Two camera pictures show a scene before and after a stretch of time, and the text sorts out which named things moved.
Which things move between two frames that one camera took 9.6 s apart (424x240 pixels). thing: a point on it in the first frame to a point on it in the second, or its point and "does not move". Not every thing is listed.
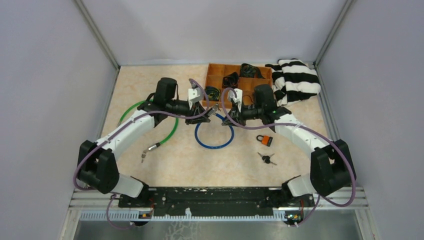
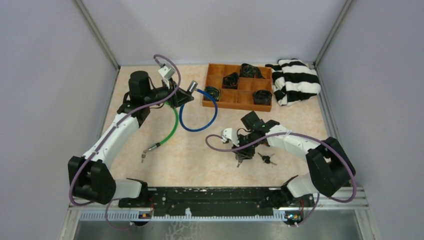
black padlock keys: [266, 159] does not move
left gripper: [202, 119] to [180, 97]
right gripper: [237, 116] to [242, 153]
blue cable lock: [214, 111] to [192, 87]
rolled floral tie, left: [213, 94] does not move
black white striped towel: [293, 81] does not move
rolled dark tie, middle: [230, 81] does not move
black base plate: [218, 202] does not move
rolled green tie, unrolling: [249, 71] does not move
